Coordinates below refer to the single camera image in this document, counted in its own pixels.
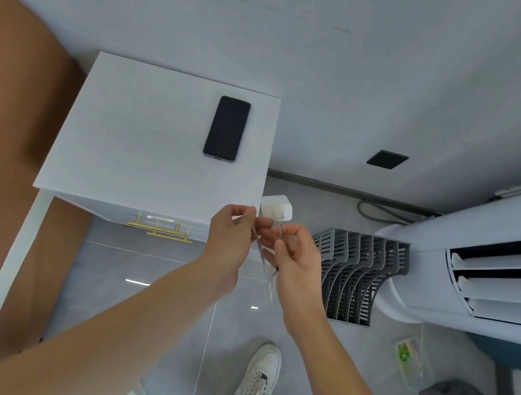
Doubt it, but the white standing air conditioner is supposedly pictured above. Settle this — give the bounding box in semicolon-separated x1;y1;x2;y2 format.
360;143;521;347

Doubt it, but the white right sneaker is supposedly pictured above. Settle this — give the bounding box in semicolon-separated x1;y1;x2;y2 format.
224;337;285;395

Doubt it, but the grey hose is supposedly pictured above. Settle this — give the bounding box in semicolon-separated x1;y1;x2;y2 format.
354;199;416;229

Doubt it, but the black smartphone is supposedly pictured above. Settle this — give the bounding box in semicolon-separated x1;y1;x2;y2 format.
202;93;252;164

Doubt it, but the white charger adapter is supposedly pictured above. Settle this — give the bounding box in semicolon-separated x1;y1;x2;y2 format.
258;191;297;224

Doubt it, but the white nightstand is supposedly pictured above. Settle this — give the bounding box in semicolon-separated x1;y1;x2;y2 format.
28;44;285;254

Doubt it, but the gold drawer handle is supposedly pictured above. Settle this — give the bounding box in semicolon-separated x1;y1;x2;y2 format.
126;213;181;236

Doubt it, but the person's left hand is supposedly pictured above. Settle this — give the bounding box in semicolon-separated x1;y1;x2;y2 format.
198;199;262;290

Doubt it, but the black wall socket panel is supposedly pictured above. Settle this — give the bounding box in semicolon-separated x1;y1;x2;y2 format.
366;148;410;173

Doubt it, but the person's right hand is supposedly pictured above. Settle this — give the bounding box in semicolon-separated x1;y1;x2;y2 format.
242;217;339;339

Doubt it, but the grey slotted file organizer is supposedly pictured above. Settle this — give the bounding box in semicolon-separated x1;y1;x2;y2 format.
297;224;415;334

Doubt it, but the dark grey baseboard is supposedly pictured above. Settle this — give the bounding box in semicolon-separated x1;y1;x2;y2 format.
264;168;448;221

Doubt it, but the clear packet with green items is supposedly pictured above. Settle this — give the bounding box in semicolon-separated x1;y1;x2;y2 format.
385;331;440;395

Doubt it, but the person's right forearm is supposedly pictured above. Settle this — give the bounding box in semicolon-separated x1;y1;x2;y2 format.
265;299;450;395

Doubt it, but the dark blue furniture base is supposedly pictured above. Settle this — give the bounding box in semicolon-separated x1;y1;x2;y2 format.
454;332;521;395

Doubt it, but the translucent white charging cable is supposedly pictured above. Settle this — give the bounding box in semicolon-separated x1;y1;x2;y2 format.
240;214;292;310

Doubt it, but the person's left forearm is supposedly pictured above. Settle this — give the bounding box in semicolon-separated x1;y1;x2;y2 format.
0;220;241;395

